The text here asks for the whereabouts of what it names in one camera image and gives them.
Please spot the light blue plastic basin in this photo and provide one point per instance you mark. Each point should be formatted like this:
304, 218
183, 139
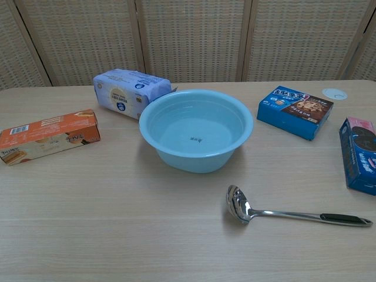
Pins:
202, 123

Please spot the lavender tissue pack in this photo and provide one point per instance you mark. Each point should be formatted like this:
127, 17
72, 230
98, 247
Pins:
129, 91

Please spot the woven folding screen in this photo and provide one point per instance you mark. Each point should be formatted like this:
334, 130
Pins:
188, 38

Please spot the blue chocolate cookie box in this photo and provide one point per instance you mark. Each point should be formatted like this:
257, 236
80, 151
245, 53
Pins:
293, 114

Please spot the orange biscuit box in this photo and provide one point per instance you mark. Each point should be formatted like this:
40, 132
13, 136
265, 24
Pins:
50, 138

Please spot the blue and pink cookie box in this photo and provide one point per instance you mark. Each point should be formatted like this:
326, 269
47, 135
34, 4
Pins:
359, 152

